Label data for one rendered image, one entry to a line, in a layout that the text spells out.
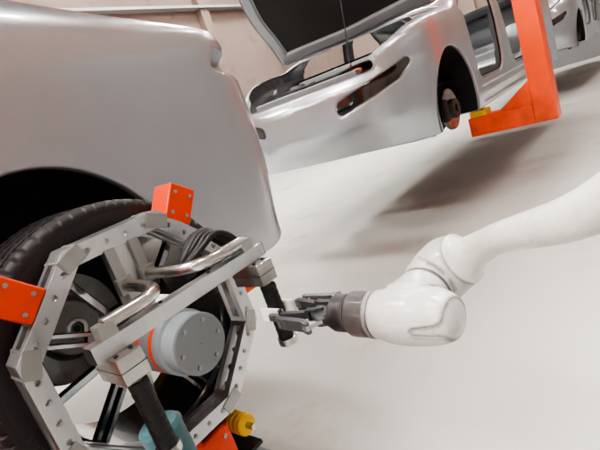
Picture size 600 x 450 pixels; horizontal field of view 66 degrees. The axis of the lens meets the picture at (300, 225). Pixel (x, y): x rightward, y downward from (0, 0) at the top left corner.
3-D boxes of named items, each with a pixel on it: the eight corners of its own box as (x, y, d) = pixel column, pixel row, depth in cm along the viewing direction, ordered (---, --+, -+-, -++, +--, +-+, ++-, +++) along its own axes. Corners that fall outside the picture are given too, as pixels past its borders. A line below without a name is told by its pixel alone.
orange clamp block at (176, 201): (172, 228, 117) (178, 194, 119) (191, 224, 112) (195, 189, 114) (148, 221, 112) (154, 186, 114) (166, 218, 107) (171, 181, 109)
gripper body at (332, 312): (346, 342, 87) (310, 338, 93) (369, 318, 93) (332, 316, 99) (335, 307, 85) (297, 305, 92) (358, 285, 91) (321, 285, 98)
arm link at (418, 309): (374, 355, 83) (404, 314, 92) (458, 365, 73) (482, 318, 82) (355, 304, 80) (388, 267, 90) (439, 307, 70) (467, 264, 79)
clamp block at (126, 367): (126, 363, 84) (114, 338, 83) (153, 370, 78) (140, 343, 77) (102, 381, 80) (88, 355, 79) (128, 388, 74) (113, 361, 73)
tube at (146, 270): (201, 252, 115) (185, 212, 112) (254, 246, 102) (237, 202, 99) (142, 285, 102) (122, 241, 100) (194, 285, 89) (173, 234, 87)
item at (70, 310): (136, 311, 155) (57, 252, 138) (147, 312, 150) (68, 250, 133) (74, 402, 138) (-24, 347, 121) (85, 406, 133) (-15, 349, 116)
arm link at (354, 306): (395, 322, 90) (370, 320, 94) (382, 280, 88) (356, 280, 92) (373, 349, 83) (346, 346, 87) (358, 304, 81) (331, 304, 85)
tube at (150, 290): (134, 290, 101) (113, 245, 98) (186, 290, 88) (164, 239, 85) (55, 335, 88) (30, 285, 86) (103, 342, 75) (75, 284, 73)
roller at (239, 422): (197, 409, 141) (190, 393, 140) (264, 428, 122) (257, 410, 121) (183, 421, 137) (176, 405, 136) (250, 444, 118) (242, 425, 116)
